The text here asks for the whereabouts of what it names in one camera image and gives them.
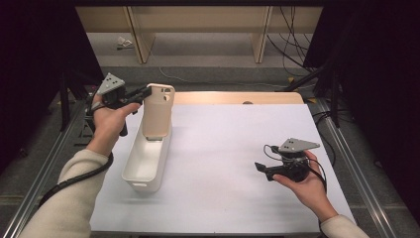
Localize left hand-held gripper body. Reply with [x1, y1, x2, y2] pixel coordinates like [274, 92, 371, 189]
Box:
[96, 72, 134, 137]

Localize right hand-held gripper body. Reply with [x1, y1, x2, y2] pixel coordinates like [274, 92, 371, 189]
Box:
[268, 137, 321, 183]

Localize beige phone case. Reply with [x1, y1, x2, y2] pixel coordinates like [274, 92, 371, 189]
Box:
[142, 82, 176, 139]

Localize white plastic bin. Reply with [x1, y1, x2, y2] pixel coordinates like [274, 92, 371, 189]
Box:
[121, 108, 173, 193]

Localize person's right hand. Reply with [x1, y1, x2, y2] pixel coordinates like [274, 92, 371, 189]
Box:
[272, 150, 339, 223]

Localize person's left hand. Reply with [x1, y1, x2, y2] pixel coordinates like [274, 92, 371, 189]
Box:
[86, 93, 143, 157]

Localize white table sheet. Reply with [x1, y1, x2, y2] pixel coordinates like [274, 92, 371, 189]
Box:
[88, 103, 357, 234]

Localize crumpled white paper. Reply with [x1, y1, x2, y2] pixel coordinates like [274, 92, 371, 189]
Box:
[116, 36, 134, 51]

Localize black metal stand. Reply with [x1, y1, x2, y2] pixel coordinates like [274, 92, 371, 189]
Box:
[58, 70, 100, 147]
[283, 60, 342, 129]

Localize wooden table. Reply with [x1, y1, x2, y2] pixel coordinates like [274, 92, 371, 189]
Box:
[172, 91, 305, 105]

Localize black curtain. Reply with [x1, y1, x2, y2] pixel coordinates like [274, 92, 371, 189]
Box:
[302, 0, 420, 212]
[0, 0, 105, 173]

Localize wooden shelf unit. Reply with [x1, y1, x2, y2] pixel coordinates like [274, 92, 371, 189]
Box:
[74, 5, 323, 64]

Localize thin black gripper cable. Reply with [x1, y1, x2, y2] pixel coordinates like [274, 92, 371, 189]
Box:
[262, 144, 329, 195]

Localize metal floor rail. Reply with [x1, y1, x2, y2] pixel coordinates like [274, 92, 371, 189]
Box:
[308, 98, 399, 238]
[2, 98, 85, 238]

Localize black corrugated cable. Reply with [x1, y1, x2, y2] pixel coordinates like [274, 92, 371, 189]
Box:
[39, 152, 115, 209]

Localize black floor cables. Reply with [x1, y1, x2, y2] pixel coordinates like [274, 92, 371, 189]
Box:
[266, 6, 319, 77]

